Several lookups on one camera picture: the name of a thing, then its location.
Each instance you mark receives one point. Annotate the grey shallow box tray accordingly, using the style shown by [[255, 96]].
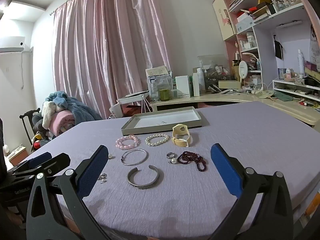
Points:
[[155, 121]]

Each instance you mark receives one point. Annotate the white spray bottle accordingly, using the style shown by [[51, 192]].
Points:
[[300, 63]]

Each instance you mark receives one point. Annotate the purple tablecloth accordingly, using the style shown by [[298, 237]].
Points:
[[250, 135]]

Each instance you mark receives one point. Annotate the clear drawer organiser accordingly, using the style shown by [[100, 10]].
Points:
[[216, 78]]

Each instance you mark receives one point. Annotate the small silver earrings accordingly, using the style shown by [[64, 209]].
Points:
[[102, 178]]

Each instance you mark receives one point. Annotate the thin silver bangle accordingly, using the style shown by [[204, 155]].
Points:
[[140, 162]]

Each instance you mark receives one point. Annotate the pink curtain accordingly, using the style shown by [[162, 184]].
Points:
[[112, 42]]

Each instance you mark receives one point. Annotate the white desktop riser shelf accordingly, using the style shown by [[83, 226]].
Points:
[[290, 83]]

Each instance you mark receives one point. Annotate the beige flat box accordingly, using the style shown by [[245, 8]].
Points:
[[228, 84]]

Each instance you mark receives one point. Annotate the tall white carton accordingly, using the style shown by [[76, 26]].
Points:
[[196, 85]]

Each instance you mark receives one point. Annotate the white chair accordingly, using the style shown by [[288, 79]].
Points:
[[130, 97]]

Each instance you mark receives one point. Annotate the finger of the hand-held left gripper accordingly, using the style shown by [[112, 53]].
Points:
[[57, 161], [40, 158]]

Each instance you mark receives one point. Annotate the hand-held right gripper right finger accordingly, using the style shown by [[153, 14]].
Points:
[[226, 170]]

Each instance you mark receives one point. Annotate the black hanging pouch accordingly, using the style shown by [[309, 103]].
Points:
[[278, 48]]

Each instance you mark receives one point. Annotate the pink folded blanket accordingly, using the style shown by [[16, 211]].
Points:
[[63, 121]]

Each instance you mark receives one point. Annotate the round white table mirror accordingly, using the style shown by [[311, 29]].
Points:
[[243, 70]]

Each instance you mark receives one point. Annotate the white air conditioner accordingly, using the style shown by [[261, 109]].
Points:
[[10, 43]]

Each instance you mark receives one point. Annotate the clear bag with papers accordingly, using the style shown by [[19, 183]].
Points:
[[158, 80]]

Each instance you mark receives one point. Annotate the round hand fan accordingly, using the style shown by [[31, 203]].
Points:
[[265, 94]]

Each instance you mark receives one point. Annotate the white square box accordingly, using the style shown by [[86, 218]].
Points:
[[183, 86]]

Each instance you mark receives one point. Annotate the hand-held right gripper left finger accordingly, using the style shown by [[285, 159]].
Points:
[[92, 172]]

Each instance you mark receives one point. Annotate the cream yellow wristwatch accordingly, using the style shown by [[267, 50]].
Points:
[[180, 129]]

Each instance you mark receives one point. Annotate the white fluffy cloth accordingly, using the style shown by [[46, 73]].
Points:
[[48, 115]]

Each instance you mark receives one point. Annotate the black wooden chair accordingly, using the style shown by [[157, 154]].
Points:
[[26, 116]]

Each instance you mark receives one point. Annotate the green fabric pouch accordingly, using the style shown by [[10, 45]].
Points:
[[281, 96]]

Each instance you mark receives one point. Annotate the blue fleece blanket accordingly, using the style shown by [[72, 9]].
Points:
[[82, 111]]

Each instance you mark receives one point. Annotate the green glass jar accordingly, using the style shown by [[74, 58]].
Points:
[[164, 95]]

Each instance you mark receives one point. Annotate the pink and white shelf unit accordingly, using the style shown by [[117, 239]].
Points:
[[265, 27]]

